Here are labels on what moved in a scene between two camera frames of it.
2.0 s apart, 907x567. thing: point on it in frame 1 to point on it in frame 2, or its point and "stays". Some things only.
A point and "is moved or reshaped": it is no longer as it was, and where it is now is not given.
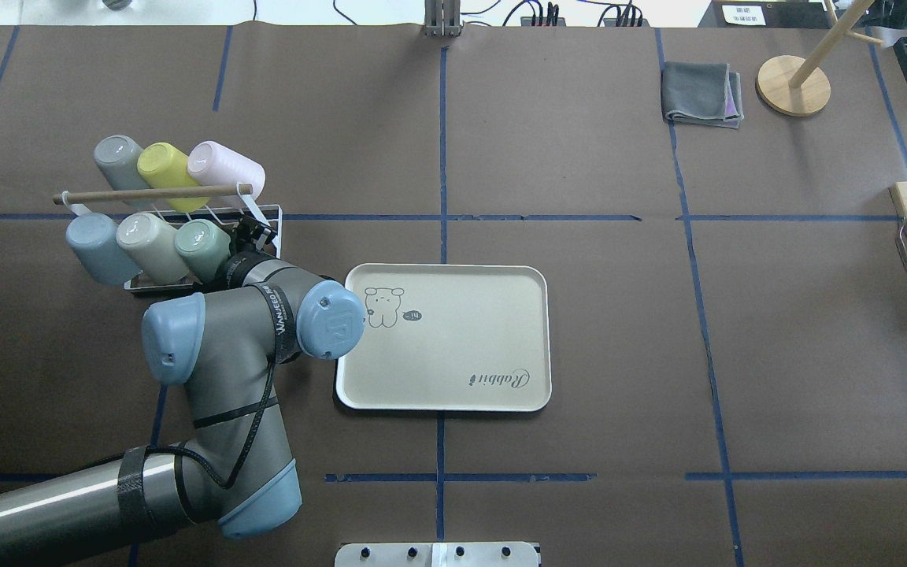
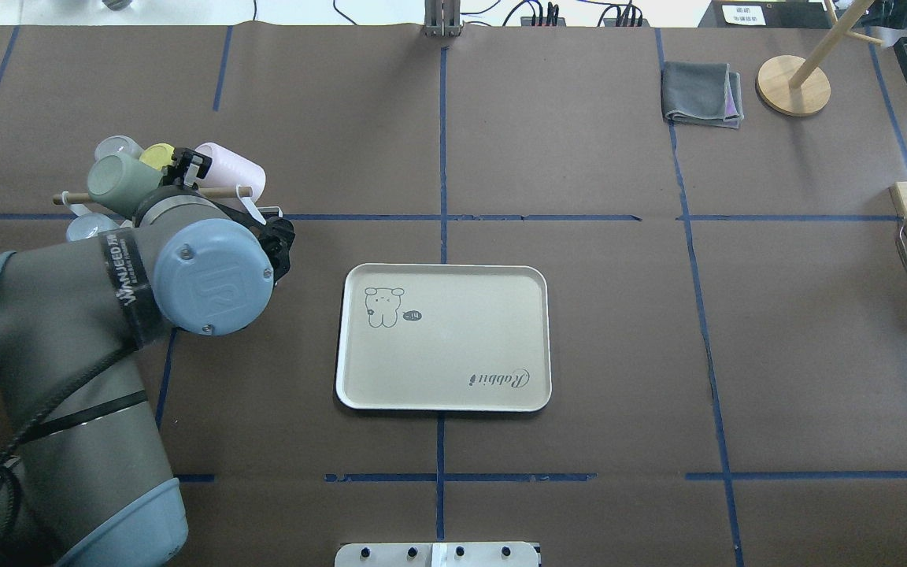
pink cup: x=212 y=164 stays
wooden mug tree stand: x=791 y=85 stays
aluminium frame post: x=442 y=18 stays
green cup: x=204 y=248 is moved or reshaped
